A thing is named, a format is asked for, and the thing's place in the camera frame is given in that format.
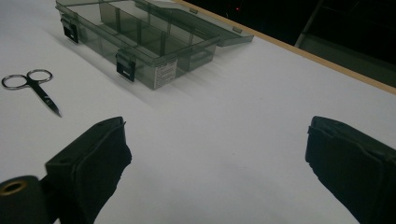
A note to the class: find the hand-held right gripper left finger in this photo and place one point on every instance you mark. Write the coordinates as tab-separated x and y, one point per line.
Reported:
90	165

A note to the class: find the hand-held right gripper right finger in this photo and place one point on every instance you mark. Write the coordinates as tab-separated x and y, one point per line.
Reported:
351	168

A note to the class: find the small metal scissors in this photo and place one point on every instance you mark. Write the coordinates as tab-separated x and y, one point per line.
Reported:
37	88

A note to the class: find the clear grey plastic compartment box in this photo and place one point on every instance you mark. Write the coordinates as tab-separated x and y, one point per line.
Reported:
146	40

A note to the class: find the dark metal stand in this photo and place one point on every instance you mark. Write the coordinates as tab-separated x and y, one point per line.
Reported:
342	46

